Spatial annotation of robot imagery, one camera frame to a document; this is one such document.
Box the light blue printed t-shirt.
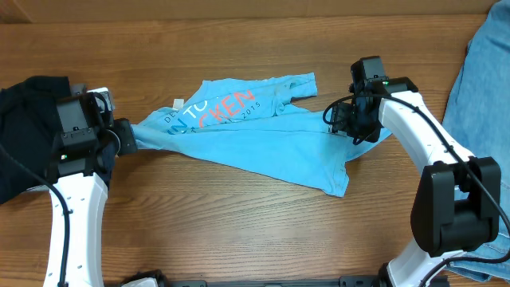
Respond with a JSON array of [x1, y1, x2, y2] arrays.
[[132, 73, 375, 197]]

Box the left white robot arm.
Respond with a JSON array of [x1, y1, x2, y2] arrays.
[[44, 88, 138, 286]]

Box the black folded garment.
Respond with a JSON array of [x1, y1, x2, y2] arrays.
[[0, 75, 77, 206]]

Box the blue denim jeans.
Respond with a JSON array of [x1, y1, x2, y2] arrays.
[[440, 0, 510, 283]]

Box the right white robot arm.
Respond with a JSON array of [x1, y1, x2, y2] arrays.
[[323, 56, 509, 287]]

